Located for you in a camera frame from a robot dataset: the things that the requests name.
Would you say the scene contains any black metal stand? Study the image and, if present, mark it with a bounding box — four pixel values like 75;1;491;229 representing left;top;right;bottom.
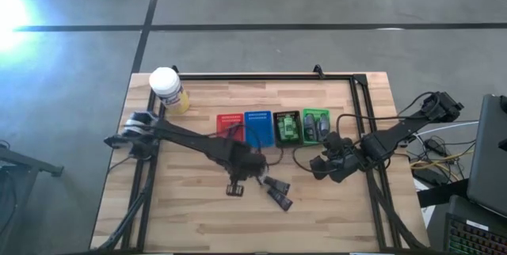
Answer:
0;143;65;179

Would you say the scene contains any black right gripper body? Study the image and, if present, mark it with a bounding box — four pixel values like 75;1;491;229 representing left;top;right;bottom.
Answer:
322;131;364;168

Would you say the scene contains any black strap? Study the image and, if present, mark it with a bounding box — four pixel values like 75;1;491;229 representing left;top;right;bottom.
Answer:
415;178;471;209

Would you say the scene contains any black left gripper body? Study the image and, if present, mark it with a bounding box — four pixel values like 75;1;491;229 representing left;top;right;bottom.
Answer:
227;147;269;184

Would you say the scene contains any white cable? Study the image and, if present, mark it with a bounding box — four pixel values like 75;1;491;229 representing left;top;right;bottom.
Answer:
414;120;481;138

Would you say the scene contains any red plastic basket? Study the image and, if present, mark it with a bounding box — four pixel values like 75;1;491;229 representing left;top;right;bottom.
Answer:
215;112;246;143

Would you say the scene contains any dark navy toiletry tube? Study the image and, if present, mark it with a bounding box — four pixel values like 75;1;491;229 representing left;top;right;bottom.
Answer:
262;175;292;195

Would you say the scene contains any grey laptop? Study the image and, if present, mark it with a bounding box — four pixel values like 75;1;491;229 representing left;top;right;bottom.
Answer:
466;93;507;219

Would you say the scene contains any Lysol wipes canister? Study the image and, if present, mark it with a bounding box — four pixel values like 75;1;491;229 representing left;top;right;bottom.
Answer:
148;67;191;116

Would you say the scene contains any dark blue electric trimmer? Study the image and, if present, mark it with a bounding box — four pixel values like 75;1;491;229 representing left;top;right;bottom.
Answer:
266;188;294;212

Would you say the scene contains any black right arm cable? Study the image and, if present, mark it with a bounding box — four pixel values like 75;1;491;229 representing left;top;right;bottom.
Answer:
292;91;440;175

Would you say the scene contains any black aluminium table frame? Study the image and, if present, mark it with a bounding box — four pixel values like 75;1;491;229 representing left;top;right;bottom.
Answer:
94;64;431;254

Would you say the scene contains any blue plastic basket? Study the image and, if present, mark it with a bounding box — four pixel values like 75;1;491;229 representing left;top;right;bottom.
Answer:
243;110;276;149

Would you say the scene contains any yellow cable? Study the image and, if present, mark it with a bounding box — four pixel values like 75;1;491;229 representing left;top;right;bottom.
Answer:
410;158;468;173

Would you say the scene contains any computer keyboard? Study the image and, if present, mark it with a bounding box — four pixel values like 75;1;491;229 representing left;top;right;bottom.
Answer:
443;211;507;255

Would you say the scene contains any black plastic basket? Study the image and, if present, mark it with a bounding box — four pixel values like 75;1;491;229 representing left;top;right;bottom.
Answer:
273;110;303;148

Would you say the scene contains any green plastic basket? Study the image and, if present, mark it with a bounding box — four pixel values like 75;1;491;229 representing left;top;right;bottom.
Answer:
302;108;332;147

